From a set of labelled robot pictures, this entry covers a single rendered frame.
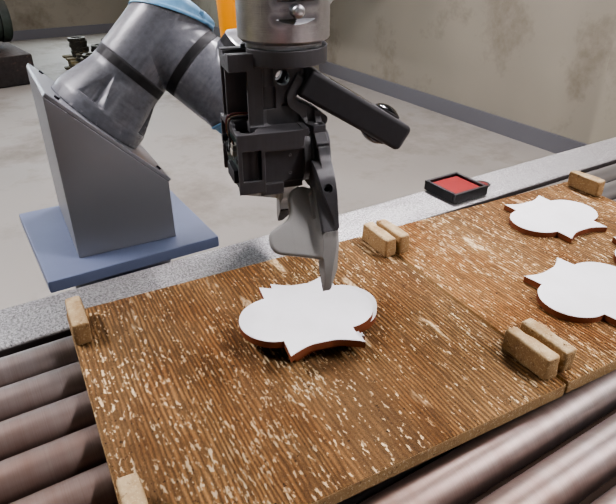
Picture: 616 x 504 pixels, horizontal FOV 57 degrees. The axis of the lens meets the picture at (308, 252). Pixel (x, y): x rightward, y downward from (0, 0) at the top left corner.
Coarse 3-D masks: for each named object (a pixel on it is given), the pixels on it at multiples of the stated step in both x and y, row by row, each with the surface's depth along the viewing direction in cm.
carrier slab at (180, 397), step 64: (128, 320) 64; (192, 320) 64; (384, 320) 64; (448, 320) 64; (128, 384) 55; (192, 384) 55; (256, 384) 55; (320, 384) 55; (384, 384) 55; (448, 384) 55; (512, 384) 55; (128, 448) 48; (192, 448) 48; (256, 448) 48; (320, 448) 48; (384, 448) 48; (448, 448) 50
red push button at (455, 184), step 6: (444, 180) 101; (450, 180) 101; (456, 180) 101; (462, 180) 101; (444, 186) 99; (450, 186) 99; (456, 186) 99; (462, 186) 99; (468, 186) 99; (474, 186) 99; (456, 192) 96
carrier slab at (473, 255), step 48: (528, 192) 95; (576, 192) 95; (432, 240) 80; (480, 240) 80; (528, 240) 80; (576, 240) 80; (480, 288) 70; (528, 288) 70; (576, 336) 62; (576, 384) 56
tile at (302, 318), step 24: (264, 288) 65; (288, 288) 65; (312, 288) 65; (336, 288) 65; (264, 312) 61; (288, 312) 61; (312, 312) 61; (336, 312) 61; (360, 312) 61; (264, 336) 57; (288, 336) 57; (312, 336) 57; (336, 336) 57
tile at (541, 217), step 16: (512, 208) 87; (528, 208) 87; (544, 208) 87; (560, 208) 87; (576, 208) 87; (592, 208) 87; (512, 224) 84; (528, 224) 83; (544, 224) 83; (560, 224) 83; (576, 224) 83; (592, 224) 83
